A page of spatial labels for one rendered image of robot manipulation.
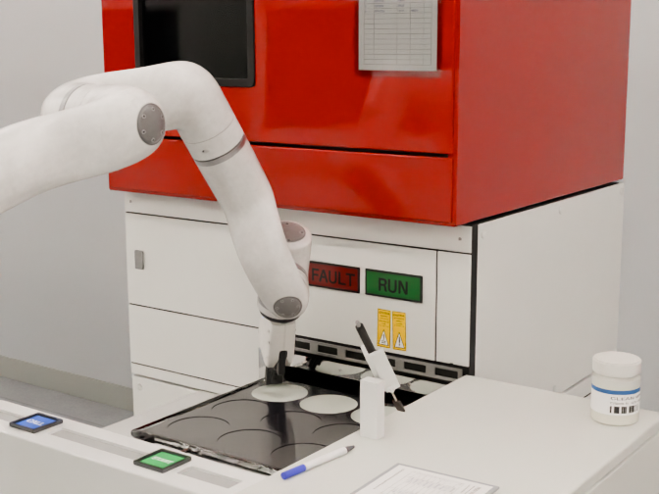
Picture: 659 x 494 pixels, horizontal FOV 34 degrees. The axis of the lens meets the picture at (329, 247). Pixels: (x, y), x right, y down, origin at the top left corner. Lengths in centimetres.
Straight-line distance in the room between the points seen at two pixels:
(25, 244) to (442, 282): 333
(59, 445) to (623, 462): 79
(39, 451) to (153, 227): 76
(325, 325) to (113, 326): 271
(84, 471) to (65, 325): 334
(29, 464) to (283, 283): 47
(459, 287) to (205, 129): 51
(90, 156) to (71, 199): 323
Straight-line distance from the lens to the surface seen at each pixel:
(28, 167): 148
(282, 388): 201
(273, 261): 174
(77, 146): 150
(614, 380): 165
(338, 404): 192
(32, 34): 483
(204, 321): 222
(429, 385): 191
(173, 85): 164
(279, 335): 190
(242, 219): 175
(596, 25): 226
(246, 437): 178
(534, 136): 202
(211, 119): 167
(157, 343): 232
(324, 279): 200
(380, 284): 193
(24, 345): 514
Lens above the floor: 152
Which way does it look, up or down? 11 degrees down
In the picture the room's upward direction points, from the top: straight up
